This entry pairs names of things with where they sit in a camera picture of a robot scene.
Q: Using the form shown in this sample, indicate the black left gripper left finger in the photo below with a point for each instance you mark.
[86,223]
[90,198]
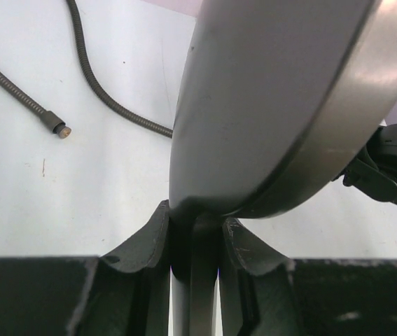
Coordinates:
[126,291]

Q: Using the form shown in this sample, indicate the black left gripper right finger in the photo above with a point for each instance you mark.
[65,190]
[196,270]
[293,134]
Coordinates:
[256,293]

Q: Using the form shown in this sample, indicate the grey shower head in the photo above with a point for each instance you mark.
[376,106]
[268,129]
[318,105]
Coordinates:
[276,99]

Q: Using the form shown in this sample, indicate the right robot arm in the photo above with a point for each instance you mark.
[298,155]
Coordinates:
[374,169]

